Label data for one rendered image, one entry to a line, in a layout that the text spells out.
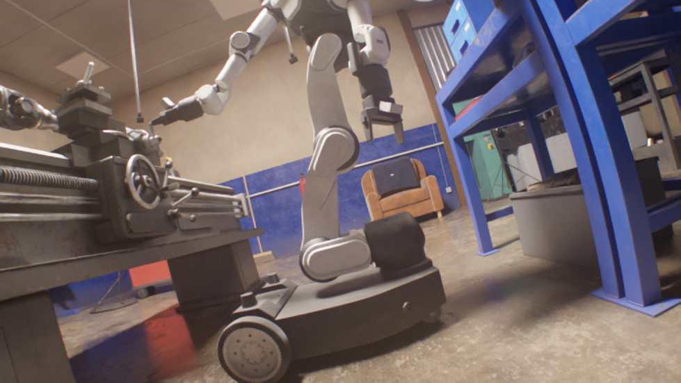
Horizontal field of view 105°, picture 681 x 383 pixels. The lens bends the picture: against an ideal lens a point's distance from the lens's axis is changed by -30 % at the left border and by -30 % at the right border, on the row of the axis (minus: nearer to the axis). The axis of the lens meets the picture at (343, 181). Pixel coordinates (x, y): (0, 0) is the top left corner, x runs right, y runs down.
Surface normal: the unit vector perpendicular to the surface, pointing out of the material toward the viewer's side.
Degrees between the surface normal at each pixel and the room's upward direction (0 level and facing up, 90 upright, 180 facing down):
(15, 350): 90
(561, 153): 90
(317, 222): 90
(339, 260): 90
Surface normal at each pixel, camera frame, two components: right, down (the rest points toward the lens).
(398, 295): 0.32, -0.17
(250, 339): -0.02, -0.08
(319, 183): -0.21, 0.30
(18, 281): 0.96, -0.27
